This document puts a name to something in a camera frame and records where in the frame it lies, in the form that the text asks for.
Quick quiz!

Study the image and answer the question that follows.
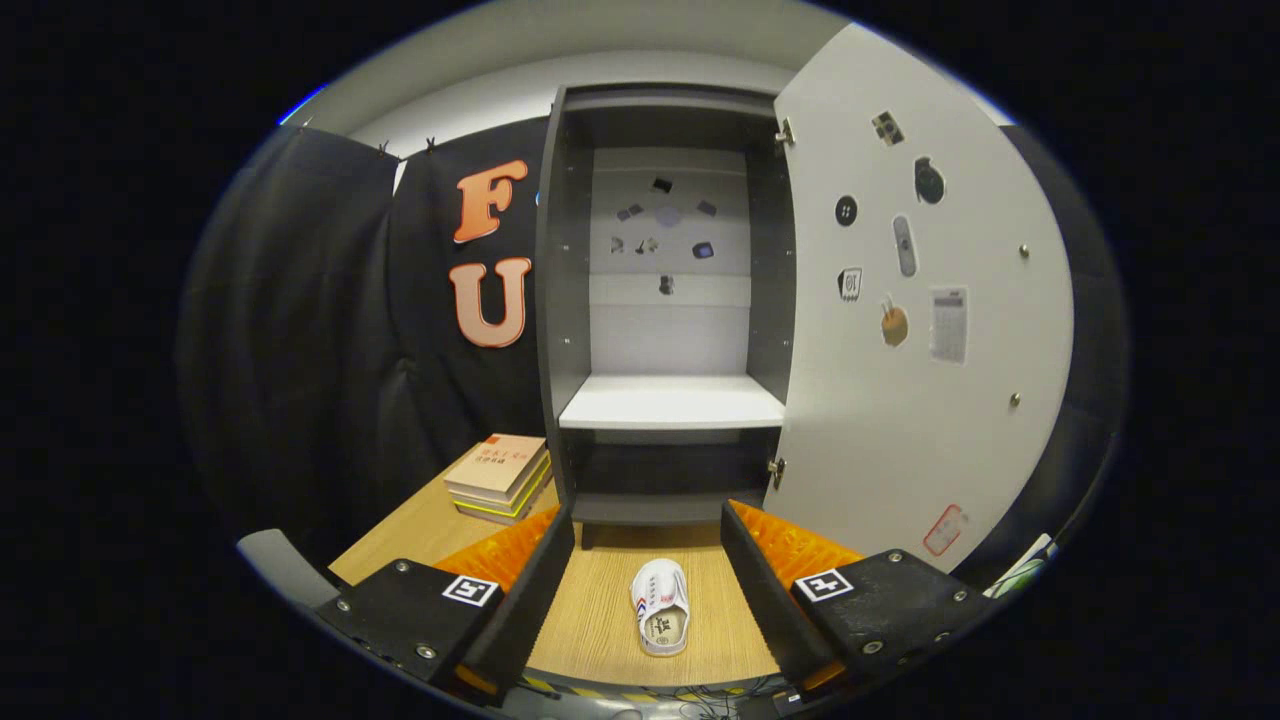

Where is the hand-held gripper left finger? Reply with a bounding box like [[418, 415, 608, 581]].
[[315, 502, 578, 702]]

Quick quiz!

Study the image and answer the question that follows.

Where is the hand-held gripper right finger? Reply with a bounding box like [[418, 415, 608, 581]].
[[720, 498, 1001, 697]]

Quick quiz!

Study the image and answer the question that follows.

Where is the white canvas shoe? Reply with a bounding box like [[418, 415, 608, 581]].
[[629, 558, 692, 659]]

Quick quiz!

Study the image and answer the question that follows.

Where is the beige shoe cabinet door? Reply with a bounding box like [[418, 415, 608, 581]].
[[769, 21, 1077, 574]]

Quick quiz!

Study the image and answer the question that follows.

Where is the yellow edged book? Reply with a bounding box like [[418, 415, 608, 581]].
[[451, 455, 555, 526]]

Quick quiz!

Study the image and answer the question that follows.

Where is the beige cover book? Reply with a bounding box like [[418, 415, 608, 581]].
[[443, 432, 551, 505]]

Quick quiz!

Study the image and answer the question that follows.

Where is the white flat object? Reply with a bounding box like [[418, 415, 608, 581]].
[[984, 532, 1059, 600]]

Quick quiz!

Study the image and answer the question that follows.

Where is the black backdrop cloth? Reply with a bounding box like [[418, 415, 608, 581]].
[[178, 115, 1132, 593]]

